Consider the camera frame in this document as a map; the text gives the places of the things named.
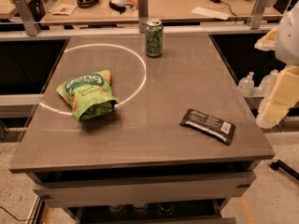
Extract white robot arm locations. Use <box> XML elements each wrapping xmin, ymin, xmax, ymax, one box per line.
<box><xmin>254</xmin><ymin>2</ymin><xmax>299</xmax><ymax>129</ymax></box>

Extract white table drawer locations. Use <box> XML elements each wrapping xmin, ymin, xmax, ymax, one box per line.
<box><xmin>34</xmin><ymin>171</ymin><xmax>256</xmax><ymax>208</ymax></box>

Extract white paper sheet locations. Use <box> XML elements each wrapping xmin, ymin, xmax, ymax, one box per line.
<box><xmin>192</xmin><ymin>7</ymin><xmax>230</xmax><ymax>21</ymax></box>

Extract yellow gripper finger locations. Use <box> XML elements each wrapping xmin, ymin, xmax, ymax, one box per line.
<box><xmin>254</xmin><ymin>26</ymin><xmax>278</xmax><ymax>51</ymax></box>
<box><xmin>255</xmin><ymin>64</ymin><xmax>299</xmax><ymax>129</ymax></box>

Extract middle metal bracket post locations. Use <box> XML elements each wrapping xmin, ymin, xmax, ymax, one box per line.
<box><xmin>137</xmin><ymin>0</ymin><xmax>149</xmax><ymax>33</ymax></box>

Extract metal bracket post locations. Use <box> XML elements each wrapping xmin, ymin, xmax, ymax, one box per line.
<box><xmin>247</xmin><ymin>0</ymin><xmax>268</xmax><ymax>30</ymax></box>
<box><xmin>12</xmin><ymin>0</ymin><xmax>40</xmax><ymax>36</ymax></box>
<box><xmin>137</xmin><ymin>0</ymin><xmax>149</xmax><ymax>33</ymax></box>

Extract black sunglasses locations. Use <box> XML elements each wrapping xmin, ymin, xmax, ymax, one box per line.
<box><xmin>109</xmin><ymin>1</ymin><xmax>126</xmax><ymax>14</ymax></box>

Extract small paper card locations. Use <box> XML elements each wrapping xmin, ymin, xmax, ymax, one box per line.
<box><xmin>50</xmin><ymin>4</ymin><xmax>77</xmax><ymax>16</ymax></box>

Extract green soda can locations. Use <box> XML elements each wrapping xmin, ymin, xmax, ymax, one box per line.
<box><xmin>146</xmin><ymin>20</ymin><xmax>163</xmax><ymax>57</ymax></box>

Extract left clear plastic bottle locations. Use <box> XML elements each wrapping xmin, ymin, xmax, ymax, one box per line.
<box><xmin>238</xmin><ymin>72</ymin><xmax>254</xmax><ymax>97</ymax></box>

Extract right metal bracket post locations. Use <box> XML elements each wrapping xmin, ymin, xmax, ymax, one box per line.
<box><xmin>247</xmin><ymin>0</ymin><xmax>268</xmax><ymax>30</ymax></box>

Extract right clear plastic bottle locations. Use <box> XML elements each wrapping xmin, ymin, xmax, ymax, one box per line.
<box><xmin>259</xmin><ymin>69</ymin><xmax>278</xmax><ymax>96</ymax></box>

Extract clear plastic bottle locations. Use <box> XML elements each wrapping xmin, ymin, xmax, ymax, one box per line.
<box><xmin>238</xmin><ymin>72</ymin><xmax>254</xmax><ymax>97</ymax></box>
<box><xmin>259</xmin><ymin>69</ymin><xmax>278</xmax><ymax>96</ymax></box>

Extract black snack bar wrapper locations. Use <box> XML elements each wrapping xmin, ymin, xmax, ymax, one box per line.
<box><xmin>180</xmin><ymin>109</ymin><xmax>235</xmax><ymax>146</ymax></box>

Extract green snack bag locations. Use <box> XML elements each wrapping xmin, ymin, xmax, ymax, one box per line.
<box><xmin>56</xmin><ymin>70</ymin><xmax>118</xmax><ymax>122</ymax></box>

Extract left metal bracket post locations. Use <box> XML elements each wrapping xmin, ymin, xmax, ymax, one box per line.
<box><xmin>12</xmin><ymin>0</ymin><xmax>40</xmax><ymax>36</ymax></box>

